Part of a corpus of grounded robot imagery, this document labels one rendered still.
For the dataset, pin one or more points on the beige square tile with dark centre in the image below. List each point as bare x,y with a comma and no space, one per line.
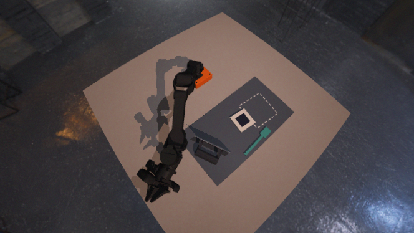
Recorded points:
242,120

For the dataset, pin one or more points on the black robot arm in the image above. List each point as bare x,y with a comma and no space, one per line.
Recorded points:
176,141

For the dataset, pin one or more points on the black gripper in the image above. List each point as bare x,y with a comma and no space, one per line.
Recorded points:
159,184

